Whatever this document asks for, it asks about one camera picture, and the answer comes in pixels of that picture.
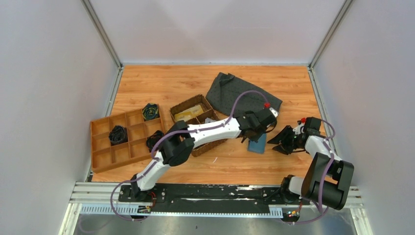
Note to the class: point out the wooden compartment tray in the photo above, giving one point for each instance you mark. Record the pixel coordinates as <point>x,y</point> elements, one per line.
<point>105,157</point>

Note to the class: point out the dark grey dotted cloth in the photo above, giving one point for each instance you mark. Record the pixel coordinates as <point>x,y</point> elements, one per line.
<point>230,94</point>

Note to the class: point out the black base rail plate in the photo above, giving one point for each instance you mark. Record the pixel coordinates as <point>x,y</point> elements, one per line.
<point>208,198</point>

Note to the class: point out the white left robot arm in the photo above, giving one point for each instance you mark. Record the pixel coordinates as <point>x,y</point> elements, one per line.
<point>175,147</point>

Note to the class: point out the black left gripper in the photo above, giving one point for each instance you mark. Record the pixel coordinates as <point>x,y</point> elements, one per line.
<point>255,137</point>

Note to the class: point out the black rolled belt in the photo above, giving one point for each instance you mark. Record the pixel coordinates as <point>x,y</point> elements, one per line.
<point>153,139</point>

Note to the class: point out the woven wicker basket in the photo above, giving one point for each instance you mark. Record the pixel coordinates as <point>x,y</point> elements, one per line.
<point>193,101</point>

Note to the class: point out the black rolled tie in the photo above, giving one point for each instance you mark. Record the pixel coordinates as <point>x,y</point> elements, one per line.
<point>118,135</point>

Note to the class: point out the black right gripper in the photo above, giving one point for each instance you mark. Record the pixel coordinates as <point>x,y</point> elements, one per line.
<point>283,136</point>

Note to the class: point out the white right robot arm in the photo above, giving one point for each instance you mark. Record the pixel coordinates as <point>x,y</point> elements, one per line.
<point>328,178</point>

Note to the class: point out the teal leather card holder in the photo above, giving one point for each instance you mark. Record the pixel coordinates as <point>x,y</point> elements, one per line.
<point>257,146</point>

